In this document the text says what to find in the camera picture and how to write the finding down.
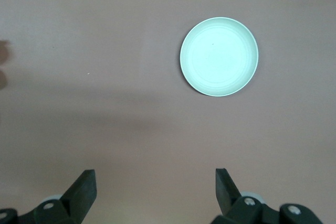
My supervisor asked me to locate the brown table cloth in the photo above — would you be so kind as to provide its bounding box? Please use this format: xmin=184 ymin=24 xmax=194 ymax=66
xmin=0 ymin=0 xmax=336 ymax=224

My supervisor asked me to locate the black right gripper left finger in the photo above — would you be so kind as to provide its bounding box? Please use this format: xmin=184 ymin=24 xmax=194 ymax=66
xmin=27 ymin=169 xmax=98 ymax=224

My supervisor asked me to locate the pale green round plate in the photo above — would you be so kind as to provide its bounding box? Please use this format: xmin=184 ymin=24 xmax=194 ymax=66
xmin=180 ymin=17 xmax=259 ymax=97

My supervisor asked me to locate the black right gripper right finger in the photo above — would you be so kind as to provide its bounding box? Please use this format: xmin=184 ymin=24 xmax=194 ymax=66
xmin=212 ymin=167 xmax=279 ymax=224

